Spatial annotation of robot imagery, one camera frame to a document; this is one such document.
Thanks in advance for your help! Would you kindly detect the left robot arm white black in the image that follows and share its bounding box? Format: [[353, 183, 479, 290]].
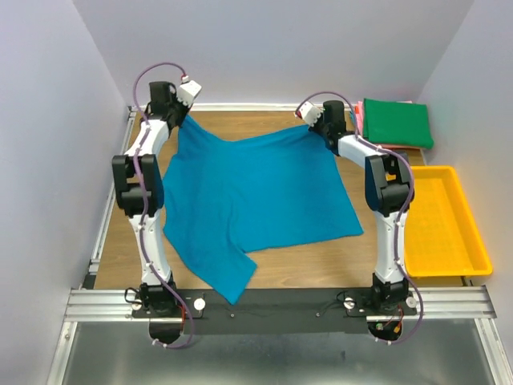
[[111, 77, 201, 318]]

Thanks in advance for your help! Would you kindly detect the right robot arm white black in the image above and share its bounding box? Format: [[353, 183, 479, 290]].
[[297, 100, 414, 314]]

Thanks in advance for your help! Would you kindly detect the pink folded t shirt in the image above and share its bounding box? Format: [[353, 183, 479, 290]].
[[355, 99, 418, 152]]

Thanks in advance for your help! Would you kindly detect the green folded t shirt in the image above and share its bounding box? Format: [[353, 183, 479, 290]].
[[362, 99, 434, 149]]

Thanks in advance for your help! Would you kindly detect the yellow plastic tray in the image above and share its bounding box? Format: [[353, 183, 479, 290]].
[[405, 166, 493, 278]]

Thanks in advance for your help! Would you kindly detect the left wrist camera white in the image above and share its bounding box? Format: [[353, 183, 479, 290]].
[[176, 80, 202, 107]]

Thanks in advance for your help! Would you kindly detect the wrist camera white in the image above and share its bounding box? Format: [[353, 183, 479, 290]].
[[298, 101, 322, 127], [176, 80, 202, 107]]

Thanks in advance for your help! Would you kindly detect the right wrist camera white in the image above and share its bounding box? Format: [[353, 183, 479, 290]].
[[298, 101, 322, 127]]

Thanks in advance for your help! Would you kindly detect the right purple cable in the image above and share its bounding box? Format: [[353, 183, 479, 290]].
[[295, 91, 425, 347]]

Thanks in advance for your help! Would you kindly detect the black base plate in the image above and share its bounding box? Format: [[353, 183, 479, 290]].
[[124, 284, 417, 345]]

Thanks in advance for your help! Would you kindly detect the aluminium frame rail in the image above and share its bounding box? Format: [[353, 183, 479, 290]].
[[46, 104, 513, 385]]

